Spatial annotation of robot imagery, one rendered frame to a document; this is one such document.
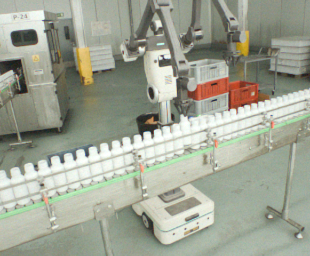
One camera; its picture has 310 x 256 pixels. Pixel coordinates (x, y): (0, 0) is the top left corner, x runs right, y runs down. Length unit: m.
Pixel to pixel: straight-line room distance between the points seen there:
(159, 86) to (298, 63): 6.57
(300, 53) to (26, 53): 6.46
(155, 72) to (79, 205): 1.09
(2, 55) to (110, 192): 3.92
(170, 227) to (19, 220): 1.27
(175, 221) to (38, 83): 3.45
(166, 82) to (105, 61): 8.95
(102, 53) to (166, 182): 9.58
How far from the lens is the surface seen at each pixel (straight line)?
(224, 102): 4.19
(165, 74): 2.11
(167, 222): 2.32
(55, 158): 1.38
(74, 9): 9.13
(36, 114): 5.15
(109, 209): 1.49
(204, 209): 2.46
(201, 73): 3.78
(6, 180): 1.36
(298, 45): 8.37
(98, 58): 10.91
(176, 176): 1.60
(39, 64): 4.94
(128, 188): 1.48
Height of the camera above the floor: 1.71
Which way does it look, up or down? 21 degrees down
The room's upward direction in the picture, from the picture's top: 5 degrees counter-clockwise
